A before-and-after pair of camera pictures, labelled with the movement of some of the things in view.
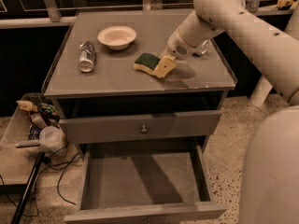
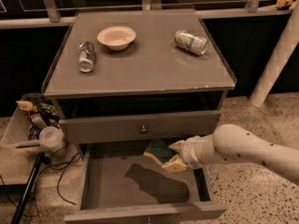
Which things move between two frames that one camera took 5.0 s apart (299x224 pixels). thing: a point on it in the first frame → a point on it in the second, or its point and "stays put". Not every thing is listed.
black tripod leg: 18,214 stays put
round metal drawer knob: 144,131 stays put
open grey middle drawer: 144,184 stays put
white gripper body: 176,50 → 189,152
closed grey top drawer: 138,127 stays put
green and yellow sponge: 147,63 → 159,150
